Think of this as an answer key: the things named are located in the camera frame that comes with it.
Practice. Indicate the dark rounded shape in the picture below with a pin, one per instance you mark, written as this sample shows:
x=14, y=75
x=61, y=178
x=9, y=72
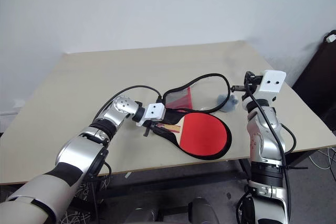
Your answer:
x=145, y=216
x=202, y=211

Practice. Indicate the white plug adapter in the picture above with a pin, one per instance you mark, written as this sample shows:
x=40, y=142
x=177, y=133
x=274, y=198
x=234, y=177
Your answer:
x=331, y=37

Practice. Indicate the black table frame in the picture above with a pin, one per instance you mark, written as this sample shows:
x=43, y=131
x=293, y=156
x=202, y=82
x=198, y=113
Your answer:
x=168, y=182

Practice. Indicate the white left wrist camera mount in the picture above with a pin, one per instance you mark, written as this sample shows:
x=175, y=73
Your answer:
x=155, y=111

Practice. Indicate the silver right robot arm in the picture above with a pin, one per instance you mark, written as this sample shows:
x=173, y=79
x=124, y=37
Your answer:
x=265, y=140

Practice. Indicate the grey plush charm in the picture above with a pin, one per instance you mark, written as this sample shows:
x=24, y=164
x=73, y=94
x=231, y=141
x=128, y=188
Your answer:
x=228, y=103

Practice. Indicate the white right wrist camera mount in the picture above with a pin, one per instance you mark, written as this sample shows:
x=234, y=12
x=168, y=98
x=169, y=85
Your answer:
x=273, y=82

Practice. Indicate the red round object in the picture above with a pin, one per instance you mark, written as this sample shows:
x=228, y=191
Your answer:
x=195, y=95

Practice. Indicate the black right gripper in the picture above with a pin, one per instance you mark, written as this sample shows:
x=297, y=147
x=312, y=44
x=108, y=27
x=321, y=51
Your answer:
x=253, y=81

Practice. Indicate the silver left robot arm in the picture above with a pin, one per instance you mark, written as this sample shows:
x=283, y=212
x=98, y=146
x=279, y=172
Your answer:
x=78, y=153

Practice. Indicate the red table tennis paddle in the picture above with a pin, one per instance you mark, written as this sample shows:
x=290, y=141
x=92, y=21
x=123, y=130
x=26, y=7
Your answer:
x=204, y=134

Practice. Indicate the dark cabinet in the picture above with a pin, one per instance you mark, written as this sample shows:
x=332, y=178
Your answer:
x=320, y=82

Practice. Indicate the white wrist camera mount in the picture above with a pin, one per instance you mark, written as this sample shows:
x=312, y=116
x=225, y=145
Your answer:
x=155, y=111
x=273, y=82

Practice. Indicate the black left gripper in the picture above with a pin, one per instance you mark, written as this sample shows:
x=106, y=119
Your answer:
x=151, y=123

